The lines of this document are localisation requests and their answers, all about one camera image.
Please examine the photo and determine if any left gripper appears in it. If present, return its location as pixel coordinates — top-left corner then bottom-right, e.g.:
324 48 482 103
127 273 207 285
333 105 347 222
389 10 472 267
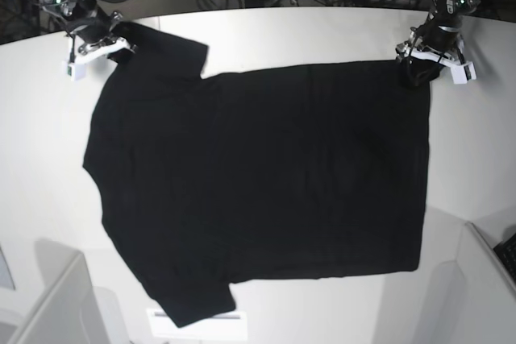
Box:
396 25 464 89

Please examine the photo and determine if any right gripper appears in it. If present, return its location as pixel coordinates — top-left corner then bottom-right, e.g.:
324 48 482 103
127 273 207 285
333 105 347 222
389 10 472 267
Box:
66 11 136 64

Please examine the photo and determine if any black T-shirt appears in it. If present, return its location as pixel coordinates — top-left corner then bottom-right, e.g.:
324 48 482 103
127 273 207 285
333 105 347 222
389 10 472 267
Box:
84 23 431 327

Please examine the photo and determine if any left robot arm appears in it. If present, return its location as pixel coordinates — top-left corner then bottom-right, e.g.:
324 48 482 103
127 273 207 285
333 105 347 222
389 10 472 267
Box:
396 0 481 89

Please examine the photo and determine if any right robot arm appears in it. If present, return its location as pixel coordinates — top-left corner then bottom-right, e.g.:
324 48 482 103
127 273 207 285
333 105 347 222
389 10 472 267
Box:
39 0 135 69

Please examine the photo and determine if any black keyboard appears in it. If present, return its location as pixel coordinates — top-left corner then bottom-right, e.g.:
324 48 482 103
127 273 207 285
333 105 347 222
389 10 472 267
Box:
493 236 516 280

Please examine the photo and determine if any grey partition panel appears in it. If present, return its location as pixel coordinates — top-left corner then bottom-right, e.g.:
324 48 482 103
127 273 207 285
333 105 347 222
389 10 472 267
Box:
8 252 110 344

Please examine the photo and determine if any white table slot plate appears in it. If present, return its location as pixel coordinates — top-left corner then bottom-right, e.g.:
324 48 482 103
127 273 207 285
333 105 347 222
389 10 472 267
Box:
146 309 248 342

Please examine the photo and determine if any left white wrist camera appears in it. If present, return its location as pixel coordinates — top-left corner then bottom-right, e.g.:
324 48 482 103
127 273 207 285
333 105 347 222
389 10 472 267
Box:
396 40 476 86

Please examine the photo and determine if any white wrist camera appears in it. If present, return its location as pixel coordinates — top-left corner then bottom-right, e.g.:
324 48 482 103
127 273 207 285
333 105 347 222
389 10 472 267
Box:
396 40 476 86
63 38 131 81

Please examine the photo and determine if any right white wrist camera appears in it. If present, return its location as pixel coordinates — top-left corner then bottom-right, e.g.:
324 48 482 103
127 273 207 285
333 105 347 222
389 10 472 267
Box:
63 38 131 81

